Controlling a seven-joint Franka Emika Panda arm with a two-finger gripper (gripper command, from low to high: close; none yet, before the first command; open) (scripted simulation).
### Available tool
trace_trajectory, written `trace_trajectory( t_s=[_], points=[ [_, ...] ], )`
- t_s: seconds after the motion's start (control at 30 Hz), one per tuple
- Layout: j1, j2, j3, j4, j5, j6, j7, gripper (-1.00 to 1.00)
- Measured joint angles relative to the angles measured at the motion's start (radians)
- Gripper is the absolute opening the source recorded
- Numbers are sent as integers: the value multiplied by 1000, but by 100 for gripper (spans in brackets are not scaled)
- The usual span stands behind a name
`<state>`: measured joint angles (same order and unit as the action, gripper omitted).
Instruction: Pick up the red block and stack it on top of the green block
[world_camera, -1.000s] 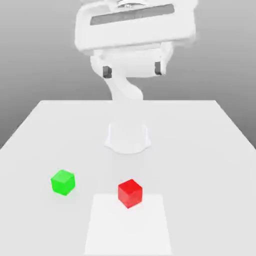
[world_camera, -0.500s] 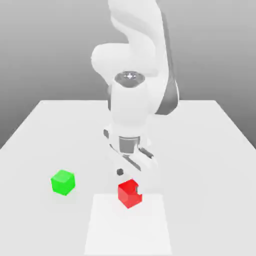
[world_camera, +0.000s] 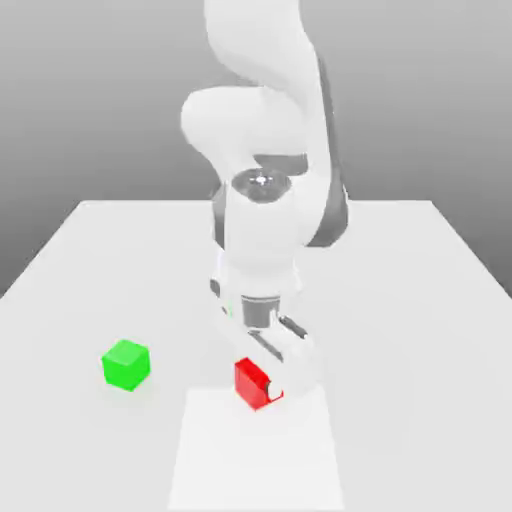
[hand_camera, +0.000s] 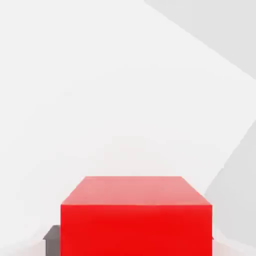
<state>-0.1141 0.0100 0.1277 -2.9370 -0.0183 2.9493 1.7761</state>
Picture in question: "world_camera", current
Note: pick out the small red cube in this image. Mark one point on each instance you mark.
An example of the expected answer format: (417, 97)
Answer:
(248, 384)

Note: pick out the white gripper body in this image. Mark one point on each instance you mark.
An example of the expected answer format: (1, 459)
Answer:
(296, 360)

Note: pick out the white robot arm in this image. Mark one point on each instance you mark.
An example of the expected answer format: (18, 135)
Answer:
(264, 120)

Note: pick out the small green cube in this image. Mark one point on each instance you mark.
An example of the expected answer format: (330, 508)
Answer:
(125, 364)

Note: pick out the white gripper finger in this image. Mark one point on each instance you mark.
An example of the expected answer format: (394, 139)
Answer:
(275, 391)

